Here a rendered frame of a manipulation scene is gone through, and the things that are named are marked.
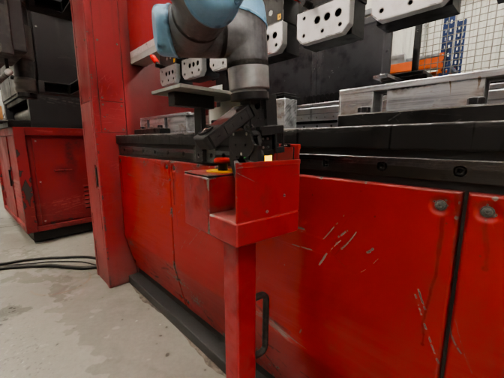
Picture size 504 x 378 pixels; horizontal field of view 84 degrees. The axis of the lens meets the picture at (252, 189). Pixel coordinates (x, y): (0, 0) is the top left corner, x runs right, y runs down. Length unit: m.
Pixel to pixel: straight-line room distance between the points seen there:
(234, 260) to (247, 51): 0.40
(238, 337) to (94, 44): 1.54
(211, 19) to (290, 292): 0.64
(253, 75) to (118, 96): 1.32
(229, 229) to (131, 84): 1.40
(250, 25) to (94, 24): 1.36
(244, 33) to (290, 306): 0.64
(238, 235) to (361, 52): 1.06
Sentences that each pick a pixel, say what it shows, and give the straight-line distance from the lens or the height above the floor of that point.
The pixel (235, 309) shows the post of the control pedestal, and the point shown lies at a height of 0.48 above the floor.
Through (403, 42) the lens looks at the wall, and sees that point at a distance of 5.26.
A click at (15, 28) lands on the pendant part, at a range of 1.89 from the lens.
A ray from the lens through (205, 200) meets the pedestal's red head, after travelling 0.56.
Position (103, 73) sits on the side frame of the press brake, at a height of 1.19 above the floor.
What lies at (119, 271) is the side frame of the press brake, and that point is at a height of 0.09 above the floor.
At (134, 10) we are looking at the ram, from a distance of 1.81.
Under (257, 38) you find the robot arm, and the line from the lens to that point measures 0.54.
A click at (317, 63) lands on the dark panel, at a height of 1.21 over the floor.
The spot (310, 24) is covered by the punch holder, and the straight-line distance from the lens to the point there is 0.84.
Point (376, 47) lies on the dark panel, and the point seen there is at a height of 1.21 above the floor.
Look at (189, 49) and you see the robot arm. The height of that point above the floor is 0.99.
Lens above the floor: 0.85
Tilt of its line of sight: 10 degrees down
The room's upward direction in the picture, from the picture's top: straight up
